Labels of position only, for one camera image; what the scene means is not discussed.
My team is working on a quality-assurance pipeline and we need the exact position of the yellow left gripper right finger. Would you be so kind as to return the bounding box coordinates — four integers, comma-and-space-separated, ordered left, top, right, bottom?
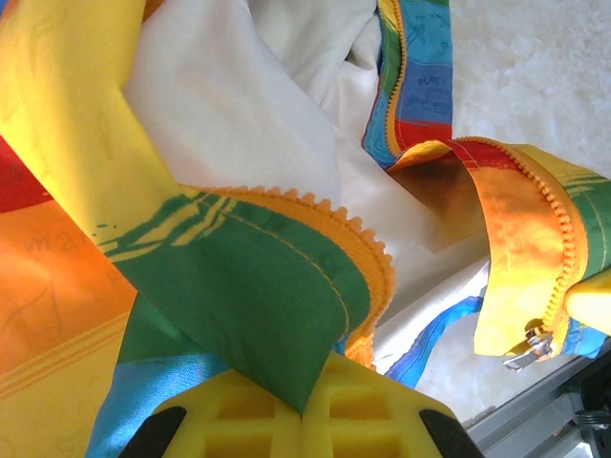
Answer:
302, 352, 484, 458

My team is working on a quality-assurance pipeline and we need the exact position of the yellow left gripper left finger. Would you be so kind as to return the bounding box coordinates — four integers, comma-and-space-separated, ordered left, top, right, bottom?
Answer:
117, 367, 304, 458

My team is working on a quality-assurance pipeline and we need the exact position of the silver zipper slider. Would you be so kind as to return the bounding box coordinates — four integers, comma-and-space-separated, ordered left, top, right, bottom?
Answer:
503, 320, 555, 373

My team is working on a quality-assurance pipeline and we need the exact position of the aluminium frame rail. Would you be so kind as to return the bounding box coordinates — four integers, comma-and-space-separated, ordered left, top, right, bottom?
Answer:
465, 352, 611, 458

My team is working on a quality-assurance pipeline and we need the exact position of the rainbow colour-block zip jacket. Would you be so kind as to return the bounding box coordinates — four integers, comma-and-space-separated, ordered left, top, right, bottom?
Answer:
0, 0, 611, 458

